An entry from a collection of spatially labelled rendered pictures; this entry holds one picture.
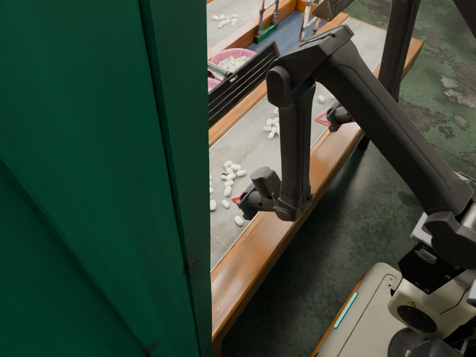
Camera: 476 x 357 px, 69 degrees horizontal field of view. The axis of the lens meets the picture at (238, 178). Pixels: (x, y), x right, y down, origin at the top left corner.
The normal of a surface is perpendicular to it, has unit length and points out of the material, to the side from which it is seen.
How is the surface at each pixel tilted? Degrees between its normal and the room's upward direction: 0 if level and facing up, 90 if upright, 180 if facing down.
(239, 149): 0
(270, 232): 0
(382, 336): 0
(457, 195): 28
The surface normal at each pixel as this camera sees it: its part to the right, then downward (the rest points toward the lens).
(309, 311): 0.06, -0.60
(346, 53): 0.36, -0.25
